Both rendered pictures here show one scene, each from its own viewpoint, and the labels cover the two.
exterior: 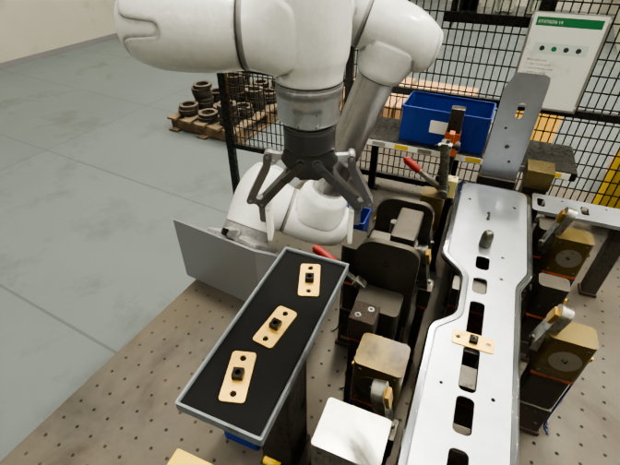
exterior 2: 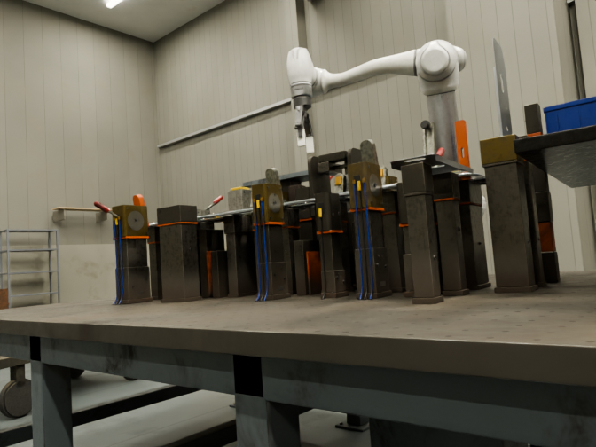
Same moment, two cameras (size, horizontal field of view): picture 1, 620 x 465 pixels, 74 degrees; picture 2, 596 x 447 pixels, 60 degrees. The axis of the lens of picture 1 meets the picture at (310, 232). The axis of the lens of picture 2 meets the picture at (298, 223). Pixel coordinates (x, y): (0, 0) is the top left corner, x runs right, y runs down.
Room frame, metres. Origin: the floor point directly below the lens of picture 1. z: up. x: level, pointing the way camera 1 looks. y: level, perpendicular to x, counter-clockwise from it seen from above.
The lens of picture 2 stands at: (0.93, -2.02, 0.80)
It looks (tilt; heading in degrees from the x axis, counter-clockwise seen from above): 5 degrees up; 102
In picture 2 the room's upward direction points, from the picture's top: 4 degrees counter-clockwise
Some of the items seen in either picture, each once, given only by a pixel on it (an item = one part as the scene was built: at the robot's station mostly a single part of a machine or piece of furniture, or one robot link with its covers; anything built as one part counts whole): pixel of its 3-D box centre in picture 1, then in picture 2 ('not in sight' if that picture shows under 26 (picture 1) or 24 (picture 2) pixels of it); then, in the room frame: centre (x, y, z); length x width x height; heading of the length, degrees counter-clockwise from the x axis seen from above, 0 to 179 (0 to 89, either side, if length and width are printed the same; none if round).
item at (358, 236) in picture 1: (347, 292); not in sight; (0.78, -0.10, 0.89); 0.09 x 0.08 x 0.38; 68
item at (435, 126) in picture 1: (446, 121); (589, 135); (1.44, -0.50, 1.09); 0.30 x 0.17 x 0.13; 65
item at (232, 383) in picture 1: (238, 374); not in sight; (0.35, 0.11, 1.17); 0.08 x 0.04 x 0.01; 173
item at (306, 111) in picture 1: (309, 101); (301, 92); (0.55, 0.00, 1.50); 0.09 x 0.09 x 0.06
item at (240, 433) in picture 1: (276, 325); (286, 179); (0.45, 0.06, 1.16); 0.37 x 0.14 x 0.02; 158
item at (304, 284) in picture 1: (309, 278); not in sight; (0.55, 0.00, 1.17); 0.08 x 0.04 x 0.01; 177
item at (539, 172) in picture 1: (523, 211); (508, 214); (1.17, -0.74, 0.88); 0.08 x 0.08 x 0.36; 68
